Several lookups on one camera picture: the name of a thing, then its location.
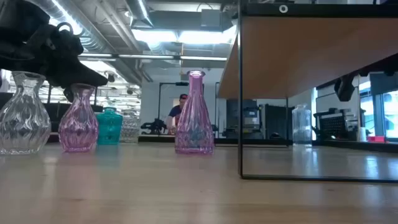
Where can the clear diamond-cut glass jar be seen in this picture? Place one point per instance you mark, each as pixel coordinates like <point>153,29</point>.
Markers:
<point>131,130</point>

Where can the clear ribbed glass bottle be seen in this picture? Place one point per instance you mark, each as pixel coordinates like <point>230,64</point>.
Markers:
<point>301,127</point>

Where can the black panel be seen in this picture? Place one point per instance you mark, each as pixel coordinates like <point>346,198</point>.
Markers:
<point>276,123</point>

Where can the red box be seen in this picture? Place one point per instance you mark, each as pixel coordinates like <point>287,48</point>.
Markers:
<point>376,139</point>

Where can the black pegboard rack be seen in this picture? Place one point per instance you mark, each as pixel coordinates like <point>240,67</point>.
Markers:
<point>334,126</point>

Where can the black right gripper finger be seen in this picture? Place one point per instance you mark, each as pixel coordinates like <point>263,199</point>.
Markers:
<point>342,81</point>
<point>345,90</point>

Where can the grey ceiling box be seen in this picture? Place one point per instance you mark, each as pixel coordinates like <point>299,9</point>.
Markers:
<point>214,18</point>

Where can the black cabinet machine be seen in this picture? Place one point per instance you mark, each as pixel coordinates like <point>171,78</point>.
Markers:
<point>252,118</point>

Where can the teal shouldered glass vase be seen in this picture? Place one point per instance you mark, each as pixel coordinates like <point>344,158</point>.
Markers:
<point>110,127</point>

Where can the white cup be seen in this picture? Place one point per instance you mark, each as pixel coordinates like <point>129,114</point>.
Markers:
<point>362,134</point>

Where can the black background rig frame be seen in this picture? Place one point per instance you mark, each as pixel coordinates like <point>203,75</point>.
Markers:
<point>171,83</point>

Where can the linear ceiling light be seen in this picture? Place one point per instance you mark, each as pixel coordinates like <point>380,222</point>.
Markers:
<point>146,56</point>

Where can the person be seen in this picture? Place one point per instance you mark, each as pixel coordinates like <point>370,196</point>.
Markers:
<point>173,112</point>

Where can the pink tall diamond-cut vase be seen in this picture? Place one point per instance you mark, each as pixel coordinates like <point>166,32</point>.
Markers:
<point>194,124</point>

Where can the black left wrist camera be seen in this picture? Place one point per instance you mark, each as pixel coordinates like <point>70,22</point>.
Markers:
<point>66,46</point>

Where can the bright ceiling light panel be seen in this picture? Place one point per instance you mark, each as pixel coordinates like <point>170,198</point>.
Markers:
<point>161,35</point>

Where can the black background robot arm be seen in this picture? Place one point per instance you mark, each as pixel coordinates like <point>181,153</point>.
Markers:
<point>154,126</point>

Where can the bright window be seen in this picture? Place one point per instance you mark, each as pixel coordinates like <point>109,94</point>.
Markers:
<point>390,115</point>

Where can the wooden shelf black metal frame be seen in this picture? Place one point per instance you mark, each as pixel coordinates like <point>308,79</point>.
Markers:
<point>295,56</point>

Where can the pink small bulbous vase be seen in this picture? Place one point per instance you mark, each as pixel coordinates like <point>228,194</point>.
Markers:
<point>78,130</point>

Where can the clear swirl bulbous glass vase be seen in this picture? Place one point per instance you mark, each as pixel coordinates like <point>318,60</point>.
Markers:
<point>25,124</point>

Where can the silver ventilation duct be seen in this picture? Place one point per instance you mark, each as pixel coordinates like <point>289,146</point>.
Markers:
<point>93,40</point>

